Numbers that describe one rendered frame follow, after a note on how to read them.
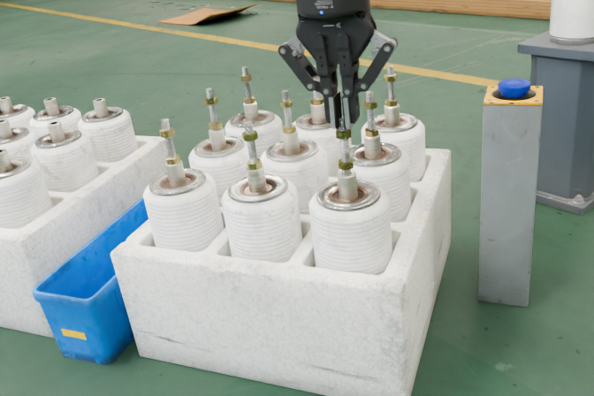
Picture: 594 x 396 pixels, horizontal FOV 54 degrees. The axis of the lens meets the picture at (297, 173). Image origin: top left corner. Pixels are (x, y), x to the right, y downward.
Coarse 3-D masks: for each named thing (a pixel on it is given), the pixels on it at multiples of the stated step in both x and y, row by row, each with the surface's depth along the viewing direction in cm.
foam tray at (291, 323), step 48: (432, 192) 82; (144, 240) 80; (432, 240) 82; (144, 288) 78; (192, 288) 74; (240, 288) 71; (288, 288) 68; (336, 288) 66; (384, 288) 64; (432, 288) 85; (144, 336) 82; (192, 336) 78; (240, 336) 75; (288, 336) 72; (336, 336) 69; (384, 336) 66; (288, 384) 76; (336, 384) 72; (384, 384) 70
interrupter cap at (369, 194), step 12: (360, 180) 71; (324, 192) 70; (336, 192) 70; (360, 192) 69; (372, 192) 69; (324, 204) 67; (336, 204) 67; (348, 204) 66; (360, 204) 66; (372, 204) 66
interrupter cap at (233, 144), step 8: (232, 136) 90; (200, 144) 89; (208, 144) 89; (232, 144) 87; (240, 144) 87; (200, 152) 86; (208, 152) 85; (216, 152) 85; (224, 152) 85; (232, 152) 85
